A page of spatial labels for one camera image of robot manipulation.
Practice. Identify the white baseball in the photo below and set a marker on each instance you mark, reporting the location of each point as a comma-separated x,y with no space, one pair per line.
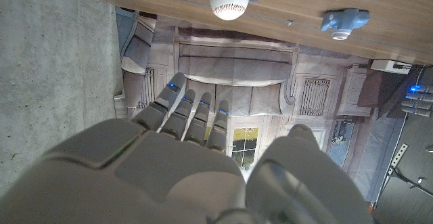
226,7

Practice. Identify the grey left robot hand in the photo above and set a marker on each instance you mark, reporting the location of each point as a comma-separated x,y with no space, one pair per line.
421,102

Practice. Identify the blue toy camera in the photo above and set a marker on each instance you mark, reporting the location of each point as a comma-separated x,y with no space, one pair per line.
343,21

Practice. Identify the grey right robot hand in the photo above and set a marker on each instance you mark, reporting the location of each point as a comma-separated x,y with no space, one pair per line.
135,176

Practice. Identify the small metal screw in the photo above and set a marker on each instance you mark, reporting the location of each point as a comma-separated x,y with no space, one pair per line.
290,22

